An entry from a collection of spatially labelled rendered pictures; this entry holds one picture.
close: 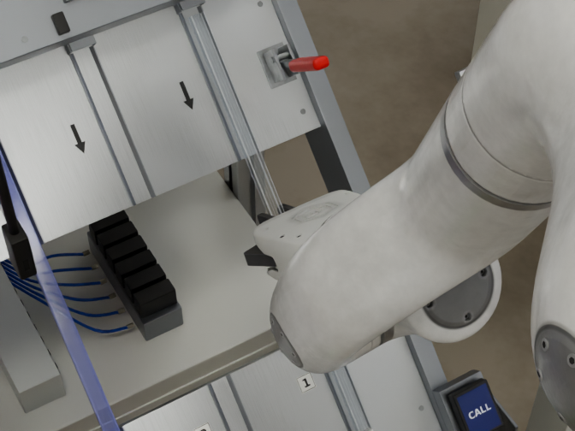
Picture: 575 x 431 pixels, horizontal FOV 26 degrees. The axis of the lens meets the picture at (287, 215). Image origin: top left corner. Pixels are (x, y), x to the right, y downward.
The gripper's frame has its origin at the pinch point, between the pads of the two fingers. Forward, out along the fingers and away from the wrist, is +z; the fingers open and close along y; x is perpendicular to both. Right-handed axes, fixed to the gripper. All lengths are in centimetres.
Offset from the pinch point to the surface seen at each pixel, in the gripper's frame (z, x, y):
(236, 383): -0.5, 12.0, 9.5
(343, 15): 145, 4, -79
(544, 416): 21, 43, -32
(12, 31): -0.1, -25.4, 17.2
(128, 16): -0.4, -23.2, 7.3
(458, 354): 77, 57, -50
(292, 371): -0.8, 13.3, 4.0
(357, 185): 0.4, -0.7, -8.7
